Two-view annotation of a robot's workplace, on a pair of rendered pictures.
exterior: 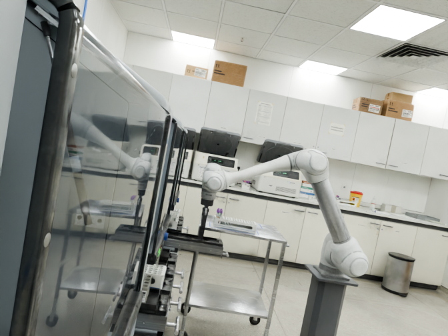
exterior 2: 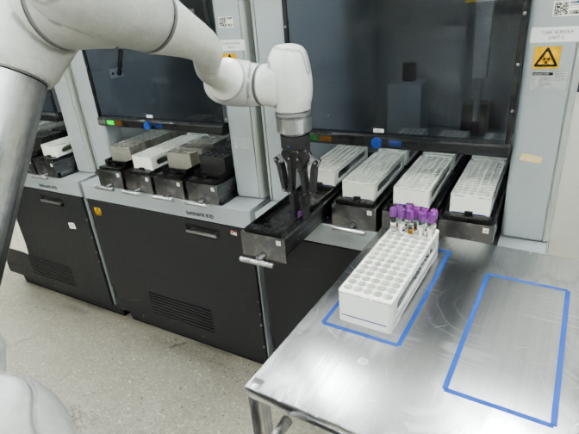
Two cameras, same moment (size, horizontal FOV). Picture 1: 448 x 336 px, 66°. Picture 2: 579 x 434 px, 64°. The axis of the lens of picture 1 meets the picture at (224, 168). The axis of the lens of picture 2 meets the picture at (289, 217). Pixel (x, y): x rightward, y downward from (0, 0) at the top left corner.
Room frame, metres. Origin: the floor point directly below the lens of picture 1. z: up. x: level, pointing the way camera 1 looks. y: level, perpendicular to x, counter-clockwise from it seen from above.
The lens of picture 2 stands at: (2.67, -0.88, 1.35)
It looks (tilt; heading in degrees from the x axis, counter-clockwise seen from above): 25 degrees down; 126
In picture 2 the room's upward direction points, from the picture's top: 5 degrees counter-clockwise
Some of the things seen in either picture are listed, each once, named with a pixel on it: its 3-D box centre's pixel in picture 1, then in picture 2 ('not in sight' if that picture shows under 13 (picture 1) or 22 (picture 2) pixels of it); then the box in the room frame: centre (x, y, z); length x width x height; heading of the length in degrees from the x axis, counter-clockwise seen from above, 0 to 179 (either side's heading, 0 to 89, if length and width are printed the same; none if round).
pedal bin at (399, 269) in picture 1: (398, 273); not in sight; (4.24, -2.38, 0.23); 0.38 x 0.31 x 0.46; 5
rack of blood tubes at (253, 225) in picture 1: (234, 224); (393, 270); (2.37, -0.14, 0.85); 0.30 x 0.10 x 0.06; 93
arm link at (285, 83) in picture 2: (212, 176); (285, 77); (2.00, 0.06, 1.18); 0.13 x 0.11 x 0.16; 7
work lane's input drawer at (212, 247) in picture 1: (167, 239); (316, 198); (1.95, 0.24, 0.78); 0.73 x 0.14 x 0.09; 95
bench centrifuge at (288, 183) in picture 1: (278, 167); not in sight; (4.65, -0.72, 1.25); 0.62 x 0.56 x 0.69; 5
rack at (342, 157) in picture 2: not in sight; (339, 164); (1.94, 0.42, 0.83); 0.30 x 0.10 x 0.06; 95
